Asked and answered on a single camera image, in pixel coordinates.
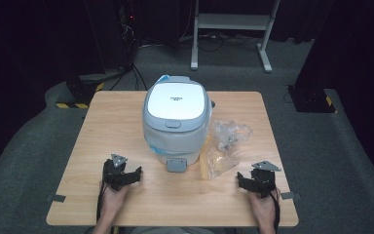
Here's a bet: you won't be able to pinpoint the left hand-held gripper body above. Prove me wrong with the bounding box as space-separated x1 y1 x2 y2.
102 153 131 192

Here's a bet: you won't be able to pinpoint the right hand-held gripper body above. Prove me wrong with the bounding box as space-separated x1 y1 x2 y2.
250 160 282 199

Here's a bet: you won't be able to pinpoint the clear plastic bag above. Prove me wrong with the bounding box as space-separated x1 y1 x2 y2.
199 119 254 180

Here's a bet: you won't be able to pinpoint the grey pedal trash can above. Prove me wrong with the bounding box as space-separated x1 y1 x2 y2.
141 75 216 174

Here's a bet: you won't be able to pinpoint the person's right hand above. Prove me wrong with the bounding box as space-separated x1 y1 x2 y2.
246 187 281 226

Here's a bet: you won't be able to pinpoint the person's left hand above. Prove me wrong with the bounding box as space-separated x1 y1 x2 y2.
98 180 131 222

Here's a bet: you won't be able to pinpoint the grey tape piece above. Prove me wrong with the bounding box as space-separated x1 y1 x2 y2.
46 193 67 204
280 191 302 201

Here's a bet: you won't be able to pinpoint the person's grey clothing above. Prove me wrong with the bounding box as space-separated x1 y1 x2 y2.
112 225 218 234

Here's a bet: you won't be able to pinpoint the black base with yellow stripes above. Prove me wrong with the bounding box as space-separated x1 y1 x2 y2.
55 72 106 110

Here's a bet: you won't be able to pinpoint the black base with yellow mark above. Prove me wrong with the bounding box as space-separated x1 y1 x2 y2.
286 84 338 114

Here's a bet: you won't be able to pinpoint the white metal stand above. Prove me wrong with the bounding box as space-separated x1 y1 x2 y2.
190 0 282 74

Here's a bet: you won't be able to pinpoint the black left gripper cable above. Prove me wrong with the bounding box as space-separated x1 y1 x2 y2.
95 185 107 224

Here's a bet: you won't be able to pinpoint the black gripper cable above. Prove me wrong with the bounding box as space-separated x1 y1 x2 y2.
95 185 107 224
270 188 281 234

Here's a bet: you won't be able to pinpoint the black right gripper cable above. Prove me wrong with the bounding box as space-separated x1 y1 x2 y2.
270 188 281 234

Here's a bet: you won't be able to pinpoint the dark equipment rack with wires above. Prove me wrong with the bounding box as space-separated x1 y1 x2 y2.
83 0 150 93

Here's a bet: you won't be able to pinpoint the black floor cables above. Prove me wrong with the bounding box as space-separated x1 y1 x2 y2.
177 29 261 53

